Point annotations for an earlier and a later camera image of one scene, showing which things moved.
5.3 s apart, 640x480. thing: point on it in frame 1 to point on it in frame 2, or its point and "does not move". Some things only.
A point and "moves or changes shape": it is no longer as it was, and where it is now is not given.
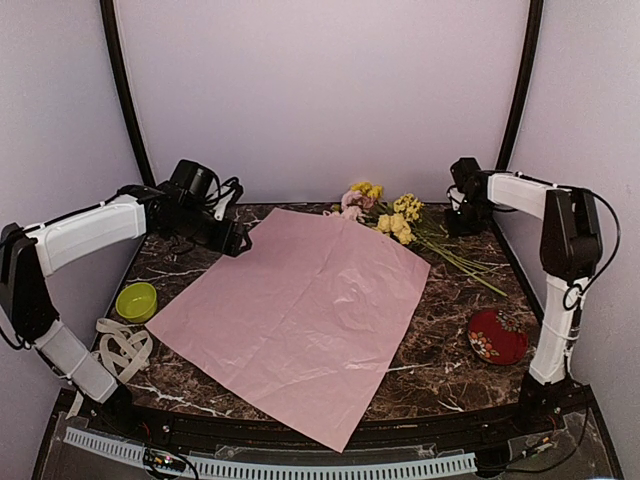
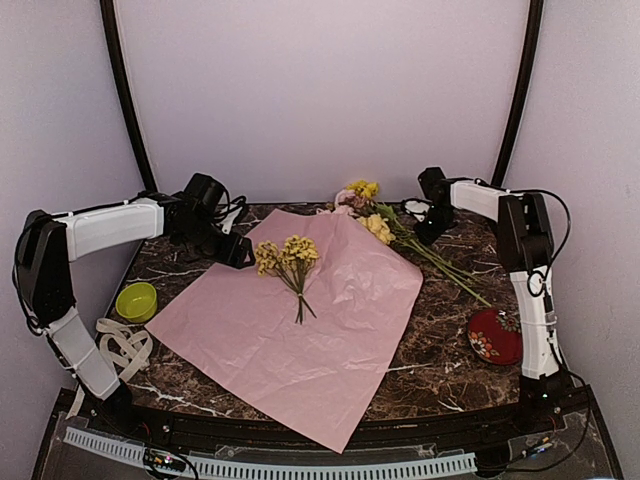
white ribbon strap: x=124 y=347 does not move
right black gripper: x=456 y=231 to x=421 y=231
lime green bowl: x=137 y=302 does not move
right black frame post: x=508 y=149 does not move
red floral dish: x=497 y=336 does not move
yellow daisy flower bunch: x=409 y=207 to x=289 y=263
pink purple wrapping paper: x=309 y=316 does not move
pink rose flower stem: x=355 y=203 moves or changes shape
